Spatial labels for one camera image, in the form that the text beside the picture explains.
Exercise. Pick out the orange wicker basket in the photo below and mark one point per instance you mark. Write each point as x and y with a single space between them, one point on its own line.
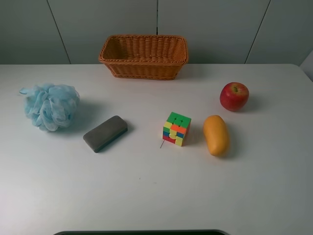
156 57

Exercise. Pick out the multicoloured puzzle cube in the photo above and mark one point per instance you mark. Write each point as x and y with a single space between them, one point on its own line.
176 128

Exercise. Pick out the blue mesh bath sponge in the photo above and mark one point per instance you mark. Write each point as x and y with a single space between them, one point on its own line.
50 107

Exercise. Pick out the grey whiteboard eraser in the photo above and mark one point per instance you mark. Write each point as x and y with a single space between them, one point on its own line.
105 133

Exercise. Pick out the yellow mango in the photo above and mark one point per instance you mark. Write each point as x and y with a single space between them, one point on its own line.
216 135

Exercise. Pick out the red apple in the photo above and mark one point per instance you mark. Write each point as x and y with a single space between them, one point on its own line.
234 96

